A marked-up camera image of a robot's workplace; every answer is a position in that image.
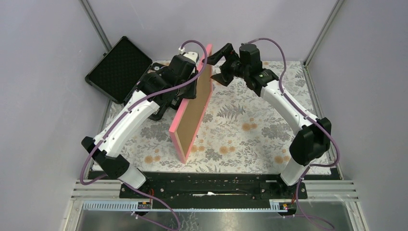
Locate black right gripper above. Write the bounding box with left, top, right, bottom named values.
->
left=202, top=44, right=248, bottom=87

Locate light wooden picture frame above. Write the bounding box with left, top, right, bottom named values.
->
left=169, top=58, right=213, bottom=164

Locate brown cardboard backing board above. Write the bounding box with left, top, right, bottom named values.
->
left=176, top=65, right=212, bottom=163

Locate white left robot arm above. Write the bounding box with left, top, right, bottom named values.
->
left=80, top=52, right=199, bottom=198

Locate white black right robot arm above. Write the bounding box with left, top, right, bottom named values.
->
left=206, top=43, right=332, bottom=198

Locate black poker chip case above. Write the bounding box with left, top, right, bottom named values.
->
left=85, top=36, right=154, bottom=105

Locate floral patterned table mat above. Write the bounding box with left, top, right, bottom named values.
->
left=91, top=60, right=332, bottom=175

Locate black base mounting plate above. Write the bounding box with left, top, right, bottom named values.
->
left=88, top=170, right=308, bottom=210

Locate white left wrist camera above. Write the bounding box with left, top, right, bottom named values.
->
left=178, top=47, right=199, bottom=64

